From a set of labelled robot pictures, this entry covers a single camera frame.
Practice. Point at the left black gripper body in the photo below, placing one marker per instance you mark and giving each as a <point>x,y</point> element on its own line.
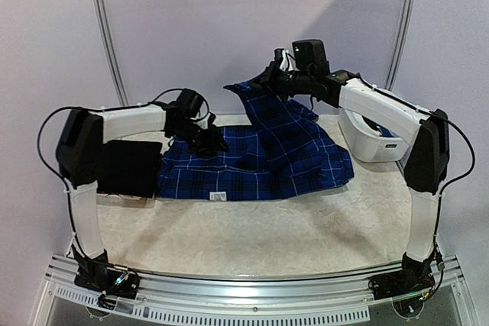
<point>199,140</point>

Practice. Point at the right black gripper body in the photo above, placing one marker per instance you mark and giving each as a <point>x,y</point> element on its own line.
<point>272,75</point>

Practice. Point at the blue plaid shirt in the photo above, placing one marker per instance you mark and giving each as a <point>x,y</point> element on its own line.
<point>281,153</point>

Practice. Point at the black t-shirt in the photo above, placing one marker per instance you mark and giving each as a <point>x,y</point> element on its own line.
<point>129,167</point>

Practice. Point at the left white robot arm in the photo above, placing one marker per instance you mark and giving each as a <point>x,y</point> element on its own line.
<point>87,131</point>

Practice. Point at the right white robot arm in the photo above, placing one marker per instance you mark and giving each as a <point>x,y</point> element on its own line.
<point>426,133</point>

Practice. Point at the white laundry basket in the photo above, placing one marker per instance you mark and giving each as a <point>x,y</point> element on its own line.
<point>367,145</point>

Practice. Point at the black garment in basket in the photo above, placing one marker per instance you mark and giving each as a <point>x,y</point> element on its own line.
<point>383,132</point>

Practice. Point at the perforated metal front panel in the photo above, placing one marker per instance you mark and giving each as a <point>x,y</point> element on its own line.
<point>66,305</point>

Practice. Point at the left wall metal profile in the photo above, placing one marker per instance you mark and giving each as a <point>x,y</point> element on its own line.
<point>110,54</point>

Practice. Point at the wall metal profile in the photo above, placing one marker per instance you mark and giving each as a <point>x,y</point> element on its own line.
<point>110,54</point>
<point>400,40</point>

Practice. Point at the aluminium front rail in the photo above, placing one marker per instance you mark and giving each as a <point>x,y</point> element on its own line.
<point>240,290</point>

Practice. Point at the right wall metal profile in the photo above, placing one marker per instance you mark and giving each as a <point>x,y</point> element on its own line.
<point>400,40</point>

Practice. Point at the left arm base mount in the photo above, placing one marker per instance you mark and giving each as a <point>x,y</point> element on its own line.
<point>101,276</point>

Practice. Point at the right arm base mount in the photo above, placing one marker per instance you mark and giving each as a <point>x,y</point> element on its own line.
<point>413,277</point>

